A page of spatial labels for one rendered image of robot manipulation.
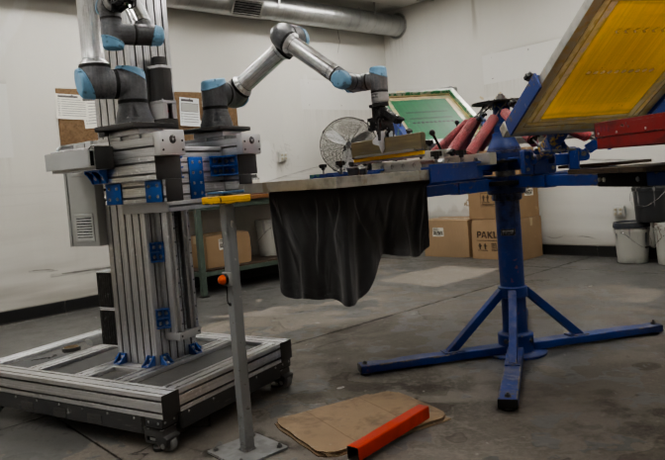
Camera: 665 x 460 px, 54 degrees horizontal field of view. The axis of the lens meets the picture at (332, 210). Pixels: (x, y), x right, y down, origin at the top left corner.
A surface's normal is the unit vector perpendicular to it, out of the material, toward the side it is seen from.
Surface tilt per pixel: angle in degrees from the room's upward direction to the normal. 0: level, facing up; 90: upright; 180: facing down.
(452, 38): 90
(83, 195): 90
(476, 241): 90
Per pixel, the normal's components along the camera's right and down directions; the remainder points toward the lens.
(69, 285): 0.66, -0.01
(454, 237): -0.70, 0.08
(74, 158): -0.51, 0.08
